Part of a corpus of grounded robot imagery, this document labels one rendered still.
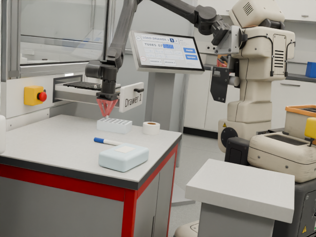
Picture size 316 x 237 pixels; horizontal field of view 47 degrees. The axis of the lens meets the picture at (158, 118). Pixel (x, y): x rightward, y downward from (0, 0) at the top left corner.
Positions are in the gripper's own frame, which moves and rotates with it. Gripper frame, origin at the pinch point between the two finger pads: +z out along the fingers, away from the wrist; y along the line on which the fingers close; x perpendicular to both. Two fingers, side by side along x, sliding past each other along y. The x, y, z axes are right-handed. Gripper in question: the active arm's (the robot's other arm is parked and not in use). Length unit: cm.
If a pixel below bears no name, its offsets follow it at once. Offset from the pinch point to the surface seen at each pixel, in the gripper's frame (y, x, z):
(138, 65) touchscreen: -90, -19, -16
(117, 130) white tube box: 6.5, 8.5, 4.4
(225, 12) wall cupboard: -346, 3, -81
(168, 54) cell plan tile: -111, -5, -25
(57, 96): -6.9, -27.5, -2.5
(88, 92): -7.5, -12.7, -6.4
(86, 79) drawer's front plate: -36.7, -28.4, -8.7
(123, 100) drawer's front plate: -6.2, 4.8, -5.7
